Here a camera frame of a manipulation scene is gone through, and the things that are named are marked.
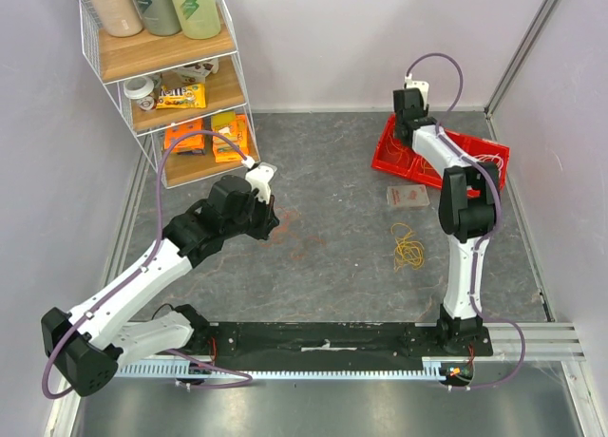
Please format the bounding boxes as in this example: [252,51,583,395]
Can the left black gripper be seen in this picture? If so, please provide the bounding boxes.
[223,186,279,240]

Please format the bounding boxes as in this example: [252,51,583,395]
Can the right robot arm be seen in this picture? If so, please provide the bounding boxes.
[393,86,502,357]

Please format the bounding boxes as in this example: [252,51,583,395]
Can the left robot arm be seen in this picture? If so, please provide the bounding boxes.
[41,164,279,399]

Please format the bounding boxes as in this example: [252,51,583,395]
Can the right orange snack boxes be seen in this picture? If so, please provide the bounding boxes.
[211,112,249,163]

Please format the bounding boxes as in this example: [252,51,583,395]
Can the left orange snack box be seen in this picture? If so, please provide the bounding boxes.
[163,119,205,155]

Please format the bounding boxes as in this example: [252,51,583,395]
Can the yellow candy bag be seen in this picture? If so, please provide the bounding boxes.
[156,84,207,109]

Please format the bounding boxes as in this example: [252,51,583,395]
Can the red three-compartment bin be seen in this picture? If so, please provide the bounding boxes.
[371,113,510,190]

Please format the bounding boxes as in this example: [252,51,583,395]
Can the white snack package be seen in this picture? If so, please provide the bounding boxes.
[172,58,219,85]

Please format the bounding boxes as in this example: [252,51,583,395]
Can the grey sponge packet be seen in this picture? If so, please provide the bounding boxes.
[386,184,430,209]

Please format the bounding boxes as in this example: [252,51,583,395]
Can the paper coffee cup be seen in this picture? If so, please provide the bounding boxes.
[123,76,157,111]

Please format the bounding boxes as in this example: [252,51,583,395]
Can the light green bottle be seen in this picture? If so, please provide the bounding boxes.
[172,0,221,40]

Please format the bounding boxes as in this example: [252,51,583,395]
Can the grey-green bottle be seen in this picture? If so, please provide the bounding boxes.
[133,0,181,36]

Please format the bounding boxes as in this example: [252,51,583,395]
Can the beige bottle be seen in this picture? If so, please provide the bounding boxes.
[89,0,143,38]

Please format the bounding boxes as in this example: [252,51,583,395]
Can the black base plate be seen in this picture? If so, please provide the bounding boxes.
[182,322,493,372]

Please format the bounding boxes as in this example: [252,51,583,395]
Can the white wire wooden shelf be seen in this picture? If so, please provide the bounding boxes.
[79,0,260,188]

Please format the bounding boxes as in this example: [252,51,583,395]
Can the slotted cable duct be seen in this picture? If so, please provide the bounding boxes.
[116,357,472,381]

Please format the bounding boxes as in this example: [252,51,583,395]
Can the aluminium corner post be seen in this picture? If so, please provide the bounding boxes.
[484,0,561,121]

